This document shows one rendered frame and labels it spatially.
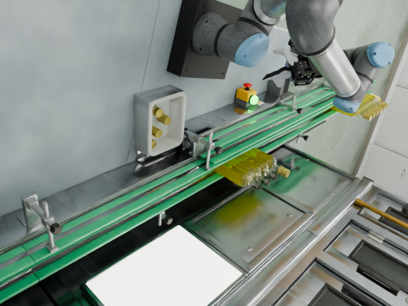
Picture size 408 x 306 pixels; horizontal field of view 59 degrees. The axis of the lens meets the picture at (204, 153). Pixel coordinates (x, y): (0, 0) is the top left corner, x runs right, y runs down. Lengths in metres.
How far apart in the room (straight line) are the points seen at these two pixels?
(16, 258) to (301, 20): 0.94
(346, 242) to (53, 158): 1.15
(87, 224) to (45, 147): 0.27
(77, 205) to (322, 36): 0.87
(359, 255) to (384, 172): 6.36
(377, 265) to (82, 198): 1.11
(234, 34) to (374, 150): 6.71
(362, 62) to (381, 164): 6.70
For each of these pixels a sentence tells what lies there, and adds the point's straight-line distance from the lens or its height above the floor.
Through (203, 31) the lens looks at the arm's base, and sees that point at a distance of 1.28.
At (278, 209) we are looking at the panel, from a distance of 1.57.
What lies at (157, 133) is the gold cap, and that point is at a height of 0.81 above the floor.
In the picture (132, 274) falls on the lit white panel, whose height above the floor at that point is 1.06.
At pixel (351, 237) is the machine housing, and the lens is 1.64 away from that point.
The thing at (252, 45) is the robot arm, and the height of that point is 1.05.
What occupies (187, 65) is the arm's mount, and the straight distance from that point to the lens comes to 1.33.
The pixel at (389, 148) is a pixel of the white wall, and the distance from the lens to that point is 7.68.
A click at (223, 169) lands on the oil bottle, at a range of 1.50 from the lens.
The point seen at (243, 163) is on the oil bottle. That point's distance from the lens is 1.53.
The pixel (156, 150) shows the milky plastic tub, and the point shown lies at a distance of 1.37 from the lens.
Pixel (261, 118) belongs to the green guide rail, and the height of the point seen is 0.92.
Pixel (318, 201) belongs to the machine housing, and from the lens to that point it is 1.75.
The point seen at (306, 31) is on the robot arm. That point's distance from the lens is 0.86.
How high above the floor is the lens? 1.71
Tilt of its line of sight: 33 degrees down
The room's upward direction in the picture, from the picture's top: 120 degrees clockwise
